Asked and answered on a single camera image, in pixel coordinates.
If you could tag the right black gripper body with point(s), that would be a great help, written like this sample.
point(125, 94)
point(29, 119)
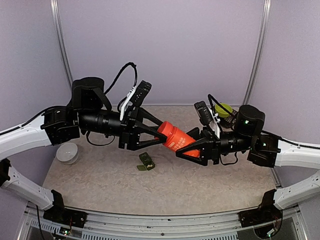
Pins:
point(215, 146)

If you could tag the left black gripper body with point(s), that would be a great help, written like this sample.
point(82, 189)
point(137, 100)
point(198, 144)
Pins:
point(126, 134)

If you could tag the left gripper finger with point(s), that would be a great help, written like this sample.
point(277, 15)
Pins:
point(148, 135)
point(144, 114)

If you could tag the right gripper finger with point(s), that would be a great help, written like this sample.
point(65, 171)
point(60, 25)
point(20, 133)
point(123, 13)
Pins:
point(194, 152)
point(195, 133)

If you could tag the orange pill bottle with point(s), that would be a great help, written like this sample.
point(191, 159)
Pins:
point(175, 137)

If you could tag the green weekly pill organizer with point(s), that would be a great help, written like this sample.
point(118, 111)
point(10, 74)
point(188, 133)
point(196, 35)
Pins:
point(146, 160)

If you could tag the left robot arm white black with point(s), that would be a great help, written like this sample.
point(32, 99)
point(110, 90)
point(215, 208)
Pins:
point(89, 111)

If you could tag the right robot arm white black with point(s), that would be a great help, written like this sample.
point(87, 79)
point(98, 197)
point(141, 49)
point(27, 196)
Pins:
point(264, 149)

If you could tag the black patterned square plate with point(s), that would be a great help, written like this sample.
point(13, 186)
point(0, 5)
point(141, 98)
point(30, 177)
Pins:
point(227, 122)

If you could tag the lime green bowl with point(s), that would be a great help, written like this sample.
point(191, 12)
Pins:
point(224, 110)

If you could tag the white bowl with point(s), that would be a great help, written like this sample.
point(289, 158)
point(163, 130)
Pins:
point(67, 153)

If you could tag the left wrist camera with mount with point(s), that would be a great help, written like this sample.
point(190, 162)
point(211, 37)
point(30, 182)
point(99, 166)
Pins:
point(136, 96)

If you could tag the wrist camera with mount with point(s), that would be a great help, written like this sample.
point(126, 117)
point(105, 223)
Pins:
point(136, 96)
point(208, 118)

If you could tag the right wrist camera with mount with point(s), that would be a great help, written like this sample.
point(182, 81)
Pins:
point(208, 118)

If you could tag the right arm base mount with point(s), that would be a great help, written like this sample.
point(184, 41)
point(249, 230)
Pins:
point(259, 216)

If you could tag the front aluminium rail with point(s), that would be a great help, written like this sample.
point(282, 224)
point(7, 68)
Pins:
point(115, 226)

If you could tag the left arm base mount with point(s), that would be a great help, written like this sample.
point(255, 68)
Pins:
point(66, 216)

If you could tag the left aluminium frame post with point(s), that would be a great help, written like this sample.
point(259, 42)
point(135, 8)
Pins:
point(55, 11)

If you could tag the aluminium frame post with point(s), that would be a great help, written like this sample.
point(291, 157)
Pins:
point(55, 11)
point(259, 51)

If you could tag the right aluminium frame post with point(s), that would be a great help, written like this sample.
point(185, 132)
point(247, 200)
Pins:
point(259, 51)

